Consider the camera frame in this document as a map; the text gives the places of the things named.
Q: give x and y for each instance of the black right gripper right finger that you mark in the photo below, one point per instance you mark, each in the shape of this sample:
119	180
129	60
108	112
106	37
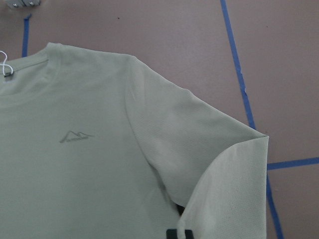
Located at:
189	234

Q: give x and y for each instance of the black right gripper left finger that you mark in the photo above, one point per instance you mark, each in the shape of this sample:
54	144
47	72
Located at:
173	234

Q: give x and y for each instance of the olive green long-sleeve shirt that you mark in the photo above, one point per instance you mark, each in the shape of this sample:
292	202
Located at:
97	145

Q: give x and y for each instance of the white red price tag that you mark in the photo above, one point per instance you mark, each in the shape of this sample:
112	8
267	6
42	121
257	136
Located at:
7	70

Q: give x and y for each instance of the grey aluminium camera post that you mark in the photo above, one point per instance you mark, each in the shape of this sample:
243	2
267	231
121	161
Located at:
22	3

